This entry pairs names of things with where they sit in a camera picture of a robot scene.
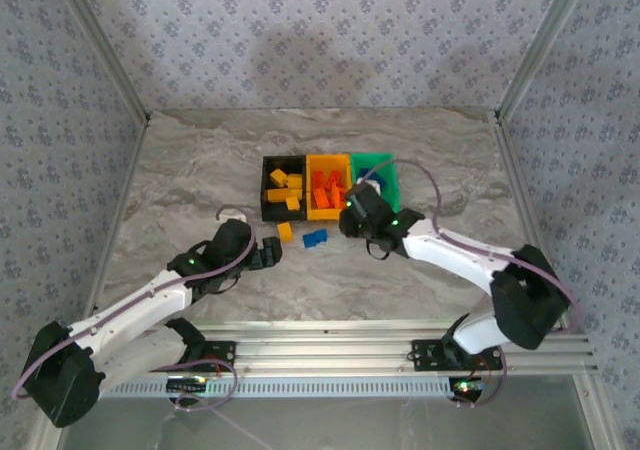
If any green plastic bin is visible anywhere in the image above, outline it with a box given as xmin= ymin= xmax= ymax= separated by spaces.
xmin=348 ymin=152 xmax=403 ymax=216

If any black plastic bin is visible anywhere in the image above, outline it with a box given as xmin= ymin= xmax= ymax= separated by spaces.
xmin=260 ymin=154 xmax=309 ymax=222

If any yellow plastic bin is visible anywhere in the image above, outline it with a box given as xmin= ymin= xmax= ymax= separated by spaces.
xmin=304 ymin=153 xmax=354 ymax=222

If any small circuit board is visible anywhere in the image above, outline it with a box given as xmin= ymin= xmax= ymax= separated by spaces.
xmin=167 ymin=376 xmax=210 ymax=397
xmin=448 ymin=377 xmax=485 ymax=402

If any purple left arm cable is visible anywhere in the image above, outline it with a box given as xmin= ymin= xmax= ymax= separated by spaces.
xmin=11 ymin=203 xmax=258 ymax=401

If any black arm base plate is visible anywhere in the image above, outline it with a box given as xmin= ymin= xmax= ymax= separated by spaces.
xmin=197 ymin=340 xmax=237 ymax=372
xmin=410 ymin=338 xmax=504 ymax=372

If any wide aluminium mounting rail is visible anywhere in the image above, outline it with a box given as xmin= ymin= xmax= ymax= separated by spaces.
xmin=55 ymin=318 xmax=600 ymax=377

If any aluminium table side rail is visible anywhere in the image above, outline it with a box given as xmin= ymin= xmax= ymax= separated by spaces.
xmin=492 ymin=111 xmax=572 ymax=334
xmin=77 ymin=112 xmax=154 ymax=339

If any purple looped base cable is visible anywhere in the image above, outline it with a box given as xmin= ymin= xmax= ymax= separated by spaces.
xmin=172 ymin=355 xmax=242 ymax=414

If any grey slotted cable duct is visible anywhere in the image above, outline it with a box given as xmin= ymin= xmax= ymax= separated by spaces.
xmin=142 ymin=374 xmax=454 ymax=400

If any aluminium frame post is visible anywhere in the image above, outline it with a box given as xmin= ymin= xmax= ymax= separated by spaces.
xmin=494 ymin=0 xmax=599 ymax=119

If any aluminium frame leg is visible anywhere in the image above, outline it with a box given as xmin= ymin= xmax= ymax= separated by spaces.
xmin=574 ymin=374 xmax=619 ymax=450

